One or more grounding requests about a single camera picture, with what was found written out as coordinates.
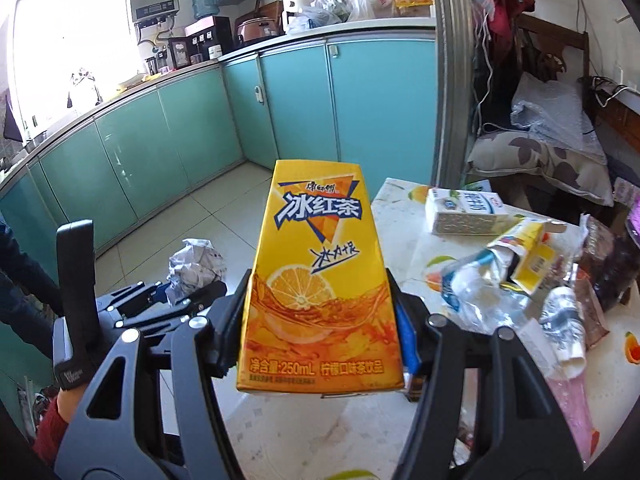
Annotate white paper ball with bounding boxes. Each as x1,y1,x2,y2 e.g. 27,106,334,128
167,238,228,307

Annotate white milk carton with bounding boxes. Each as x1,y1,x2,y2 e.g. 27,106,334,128
424,186,512,239

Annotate crushed clear plastic bottle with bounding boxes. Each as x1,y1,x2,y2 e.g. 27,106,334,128
425,250,538,333

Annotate pink plastic bag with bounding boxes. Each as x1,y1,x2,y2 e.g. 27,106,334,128
547,360,601,466

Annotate teal kitchen base cabinets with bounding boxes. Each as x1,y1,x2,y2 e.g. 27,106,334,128
0,35,438,281

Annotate kitchen faucet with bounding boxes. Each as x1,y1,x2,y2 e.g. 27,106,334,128
67,67,103,108

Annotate torn yellow drink carton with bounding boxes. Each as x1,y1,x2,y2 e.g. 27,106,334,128
487,219,563,297

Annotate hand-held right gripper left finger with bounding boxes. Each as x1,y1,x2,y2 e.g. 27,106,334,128
54,269,253,480

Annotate metal door frame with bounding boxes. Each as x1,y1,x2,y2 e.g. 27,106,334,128
432,0,481,191

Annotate wooden cutting board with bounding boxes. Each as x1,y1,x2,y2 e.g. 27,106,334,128
245,0,286,36

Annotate small black countertop appliance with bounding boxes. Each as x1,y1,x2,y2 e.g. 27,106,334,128
167,36,193,70

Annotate wooden chair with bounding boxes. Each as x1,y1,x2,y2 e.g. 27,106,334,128
515,12,621,221

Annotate white kitchen appliance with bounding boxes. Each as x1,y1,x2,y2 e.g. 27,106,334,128
281,0,321,36

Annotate bubble wrap bag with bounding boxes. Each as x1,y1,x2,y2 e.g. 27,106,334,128
510,72,608,166

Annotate leaf pattern cushion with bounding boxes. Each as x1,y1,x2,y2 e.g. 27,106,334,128
467,132,615,206

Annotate black pink water dispenser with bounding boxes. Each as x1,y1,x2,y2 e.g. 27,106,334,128
185,16,235,58

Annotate person's dark blue clothing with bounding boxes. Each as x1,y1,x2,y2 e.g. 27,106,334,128
0,215,66,356

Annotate red garment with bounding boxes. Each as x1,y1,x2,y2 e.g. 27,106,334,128
487,0,536,51

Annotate white cable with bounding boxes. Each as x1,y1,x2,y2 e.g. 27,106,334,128
470,10,501,136

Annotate purple label dark drink bottle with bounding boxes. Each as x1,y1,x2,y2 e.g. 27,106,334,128
600,200,640,313

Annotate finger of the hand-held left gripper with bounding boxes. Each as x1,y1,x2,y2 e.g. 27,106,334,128
116,280,229,334
96,281,172,319

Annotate clear bottle with white label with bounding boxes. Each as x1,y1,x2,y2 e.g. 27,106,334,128
539,285,587,363

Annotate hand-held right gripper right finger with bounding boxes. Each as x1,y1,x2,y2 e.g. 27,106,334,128
385,270,586,480

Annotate yellow tea drink carton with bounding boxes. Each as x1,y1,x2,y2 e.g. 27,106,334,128
235,159,407,397

